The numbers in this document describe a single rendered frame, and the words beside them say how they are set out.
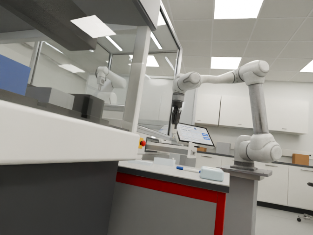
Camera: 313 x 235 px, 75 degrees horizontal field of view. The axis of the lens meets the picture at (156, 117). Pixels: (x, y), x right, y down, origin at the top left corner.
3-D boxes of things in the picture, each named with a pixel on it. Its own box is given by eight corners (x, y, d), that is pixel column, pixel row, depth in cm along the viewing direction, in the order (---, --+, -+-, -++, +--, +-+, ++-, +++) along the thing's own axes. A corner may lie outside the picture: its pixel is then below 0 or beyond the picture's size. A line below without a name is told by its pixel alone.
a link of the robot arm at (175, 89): (169, 94, 156) (176, 90, 143) (171, 74, 158) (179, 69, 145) (182, 97, 159) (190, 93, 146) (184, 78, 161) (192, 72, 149)
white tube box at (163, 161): (174, 165, 133) (175, 159, 133) (172, 166, 125) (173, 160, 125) (156, 162, 136) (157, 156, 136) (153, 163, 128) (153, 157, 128)
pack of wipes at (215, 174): (200, 174, 100) (200, 165, 100) (220, 177, 97) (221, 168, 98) (200, 178, 85) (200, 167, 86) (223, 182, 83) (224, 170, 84)
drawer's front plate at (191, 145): (196, 158, 166) (197, 144, 168) (189, 158, 139) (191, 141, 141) (193, 157, 167) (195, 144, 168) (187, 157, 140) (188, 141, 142)
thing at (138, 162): (152, 164, 118) (153, 162, 118) (150, 165, 109) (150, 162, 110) (131, 161, 120) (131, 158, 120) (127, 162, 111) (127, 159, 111)
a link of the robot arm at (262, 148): (262, 159, 164) (288, 163, 143) (247, 162, 159) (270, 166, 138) (251, 65, 168) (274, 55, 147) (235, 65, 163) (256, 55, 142)
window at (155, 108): (168, 135, 211) (179, 49, 225) (131, 123, 132) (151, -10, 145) (167, 135, 211) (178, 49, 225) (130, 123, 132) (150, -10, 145)
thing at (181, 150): (193, 155, 166) (194, 148, 166) (187, 155, 142) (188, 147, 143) (148, 149, 180) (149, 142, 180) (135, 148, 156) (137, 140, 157)
